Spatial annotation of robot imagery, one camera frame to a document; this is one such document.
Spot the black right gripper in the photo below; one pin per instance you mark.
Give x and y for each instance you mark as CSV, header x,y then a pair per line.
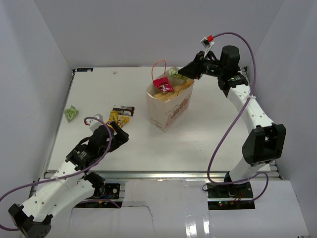
x,y
194,70

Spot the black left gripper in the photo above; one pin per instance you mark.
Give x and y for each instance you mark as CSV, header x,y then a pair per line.
x,y
120,138

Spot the large brown chips bag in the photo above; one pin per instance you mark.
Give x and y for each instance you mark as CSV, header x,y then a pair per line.
x,y
178,89

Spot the yellow snack packet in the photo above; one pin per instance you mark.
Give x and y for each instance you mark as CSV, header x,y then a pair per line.
x,y
120,120

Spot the green snack packet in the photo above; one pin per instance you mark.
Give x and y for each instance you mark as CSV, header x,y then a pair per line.
x,y
70,113
174,73

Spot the red snack packet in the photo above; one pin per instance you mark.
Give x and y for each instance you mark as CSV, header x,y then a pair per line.
x,y
163,85

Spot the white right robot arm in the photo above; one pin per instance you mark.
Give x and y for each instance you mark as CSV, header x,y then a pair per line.
x,y
265,141

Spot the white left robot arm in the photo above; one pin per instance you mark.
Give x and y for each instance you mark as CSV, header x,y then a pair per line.
x,y
71,184

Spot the brown chocolate bar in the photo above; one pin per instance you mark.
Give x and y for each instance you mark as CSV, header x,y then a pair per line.
x,y
124,110

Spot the left blue table label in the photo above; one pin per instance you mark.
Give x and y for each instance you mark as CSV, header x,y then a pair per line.
x,y
83,69

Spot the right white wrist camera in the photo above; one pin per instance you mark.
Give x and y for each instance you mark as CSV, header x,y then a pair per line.
x,y
208,43

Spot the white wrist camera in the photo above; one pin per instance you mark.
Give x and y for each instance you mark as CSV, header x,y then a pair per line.
x,y
208,43
94,124

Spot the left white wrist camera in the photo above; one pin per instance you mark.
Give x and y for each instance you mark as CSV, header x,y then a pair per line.
x,y
94,124

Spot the cream paper bag orange handles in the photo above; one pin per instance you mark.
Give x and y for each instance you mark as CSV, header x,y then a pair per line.
x,y
164,114

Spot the aluminium table edge rail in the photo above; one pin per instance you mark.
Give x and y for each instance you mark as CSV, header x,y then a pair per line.
x,y
166,175

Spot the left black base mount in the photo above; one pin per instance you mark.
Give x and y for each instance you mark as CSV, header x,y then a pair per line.
x,y
107,197

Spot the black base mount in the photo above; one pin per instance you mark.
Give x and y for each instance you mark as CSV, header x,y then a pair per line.
x,y
229,197
107,197

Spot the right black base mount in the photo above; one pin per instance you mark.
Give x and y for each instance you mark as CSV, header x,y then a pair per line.
x,y
229,197

